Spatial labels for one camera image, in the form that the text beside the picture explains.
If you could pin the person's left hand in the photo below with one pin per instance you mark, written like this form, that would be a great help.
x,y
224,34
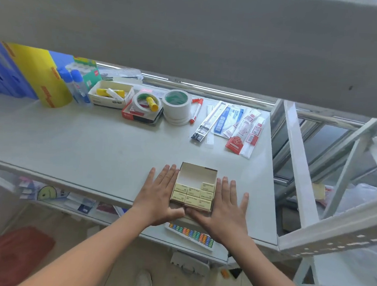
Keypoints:
x,y
153,203

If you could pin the person's right hand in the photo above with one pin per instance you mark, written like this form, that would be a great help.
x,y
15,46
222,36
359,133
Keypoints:
x,y
226,218

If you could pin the person's left thumb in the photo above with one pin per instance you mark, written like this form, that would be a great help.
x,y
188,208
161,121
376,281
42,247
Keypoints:
x,y
177,214

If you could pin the person's right thumb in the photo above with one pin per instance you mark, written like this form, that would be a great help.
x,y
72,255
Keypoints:
x,y
194,216

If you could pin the person's right middle finger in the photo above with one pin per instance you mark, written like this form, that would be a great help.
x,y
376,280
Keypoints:
x,y
225,190

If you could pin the person's right little finger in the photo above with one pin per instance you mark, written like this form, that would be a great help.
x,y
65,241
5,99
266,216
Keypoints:
x,y
244,203

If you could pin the person's left middle finger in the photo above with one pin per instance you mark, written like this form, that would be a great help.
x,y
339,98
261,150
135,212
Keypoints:
x,y
170,178

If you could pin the person's left little finger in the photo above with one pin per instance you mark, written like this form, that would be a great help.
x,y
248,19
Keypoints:
x,y
149,180

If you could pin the cardboard box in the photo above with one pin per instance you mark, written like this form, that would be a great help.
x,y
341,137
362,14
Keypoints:
x,y
192,173

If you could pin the person's left forearm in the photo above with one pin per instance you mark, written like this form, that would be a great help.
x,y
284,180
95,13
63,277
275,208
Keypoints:
x,y
87,253

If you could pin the person's right forearm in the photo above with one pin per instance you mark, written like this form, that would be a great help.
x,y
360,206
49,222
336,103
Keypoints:
x,y
263,272

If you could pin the tray of colourful beads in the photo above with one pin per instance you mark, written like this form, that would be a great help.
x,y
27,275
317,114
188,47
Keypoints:
x,y
191,235

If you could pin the rows of pale yellow erasers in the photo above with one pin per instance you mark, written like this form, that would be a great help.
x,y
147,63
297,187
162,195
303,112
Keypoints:
x,y
193,193

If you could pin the red patterned packet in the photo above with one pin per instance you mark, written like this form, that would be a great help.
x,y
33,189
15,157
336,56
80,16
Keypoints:
x,y
235,145

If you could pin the red and white tube packet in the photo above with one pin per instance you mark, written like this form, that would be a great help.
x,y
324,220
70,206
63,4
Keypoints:
x,y
239,125
253,139
252,121

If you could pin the clear long pen package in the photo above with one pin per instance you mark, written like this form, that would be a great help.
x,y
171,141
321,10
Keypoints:
x,y
212,133

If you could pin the large white tape roll stack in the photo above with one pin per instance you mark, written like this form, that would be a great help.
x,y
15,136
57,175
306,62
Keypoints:
x,y
176,111

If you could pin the blue and white card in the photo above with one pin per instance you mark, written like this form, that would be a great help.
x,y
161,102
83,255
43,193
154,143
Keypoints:
x,y
86,206

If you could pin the red marker pen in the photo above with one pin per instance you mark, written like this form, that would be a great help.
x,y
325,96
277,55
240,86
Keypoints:
x,y
195,111

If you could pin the blue label packet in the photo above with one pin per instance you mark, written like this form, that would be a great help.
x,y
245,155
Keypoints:
x,y
229,118

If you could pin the small white tape roll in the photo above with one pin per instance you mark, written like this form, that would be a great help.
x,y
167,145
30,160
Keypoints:
x,y
139,107

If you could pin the yellow glue stick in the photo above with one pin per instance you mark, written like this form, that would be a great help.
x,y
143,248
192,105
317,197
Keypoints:
x,y
152,104
102,92

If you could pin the white shoe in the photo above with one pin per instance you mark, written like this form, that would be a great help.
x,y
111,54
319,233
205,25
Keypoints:
x,y
143,283

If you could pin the white box of glue sticks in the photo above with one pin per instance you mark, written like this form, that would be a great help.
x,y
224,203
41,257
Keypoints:
x,y
106,101

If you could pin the white glue stick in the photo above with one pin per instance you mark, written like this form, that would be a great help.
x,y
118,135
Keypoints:
x,y
114,94

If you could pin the yellow smiley face item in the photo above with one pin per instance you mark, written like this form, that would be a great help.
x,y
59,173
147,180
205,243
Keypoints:
x,y
47,193

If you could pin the clear plastic bag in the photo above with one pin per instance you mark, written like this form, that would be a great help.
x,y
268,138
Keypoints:
x,y
122,73

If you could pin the clear glue bottle blue cap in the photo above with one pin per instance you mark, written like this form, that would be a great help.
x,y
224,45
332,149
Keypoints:
x,y
68,83
81,85

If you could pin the pink and white card packets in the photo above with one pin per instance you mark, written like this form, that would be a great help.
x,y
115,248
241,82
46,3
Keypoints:
x,y
27,188

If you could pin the green and white box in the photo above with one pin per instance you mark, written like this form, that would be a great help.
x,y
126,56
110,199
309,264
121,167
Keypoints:
x,y
90,71

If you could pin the grey shelf board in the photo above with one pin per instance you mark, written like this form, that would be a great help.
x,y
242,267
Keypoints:
x,y
196,35

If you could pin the yellow wrapped roll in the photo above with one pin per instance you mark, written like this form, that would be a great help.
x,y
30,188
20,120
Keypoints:
x,y
42,73

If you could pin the red bag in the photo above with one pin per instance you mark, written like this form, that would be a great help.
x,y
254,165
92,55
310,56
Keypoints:
x,y
9,257

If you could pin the stack of blue packets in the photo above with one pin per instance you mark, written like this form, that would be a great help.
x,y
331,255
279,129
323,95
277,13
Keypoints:
x,y
6,73

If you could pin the white plastic bracket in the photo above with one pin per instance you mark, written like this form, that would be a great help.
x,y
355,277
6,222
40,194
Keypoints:
x,y
189,264

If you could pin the white metal shelf frame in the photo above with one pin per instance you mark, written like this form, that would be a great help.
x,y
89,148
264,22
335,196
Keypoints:
x,y
298,187

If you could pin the silver metal rail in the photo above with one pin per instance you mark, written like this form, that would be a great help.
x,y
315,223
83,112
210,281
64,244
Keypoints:
x,y
211,91

